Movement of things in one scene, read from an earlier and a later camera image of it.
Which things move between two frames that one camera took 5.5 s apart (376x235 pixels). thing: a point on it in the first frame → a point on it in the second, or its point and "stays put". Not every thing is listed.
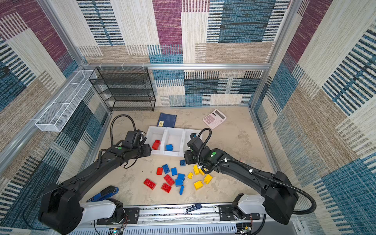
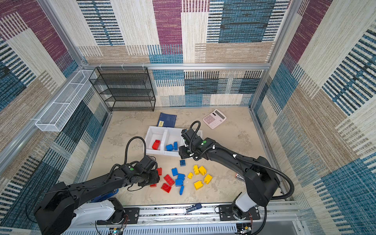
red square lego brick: (159, 171) stays put
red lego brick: (156, 144) stays put
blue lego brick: (169, 147) stays put
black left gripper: (147, 151) → (156, 178)
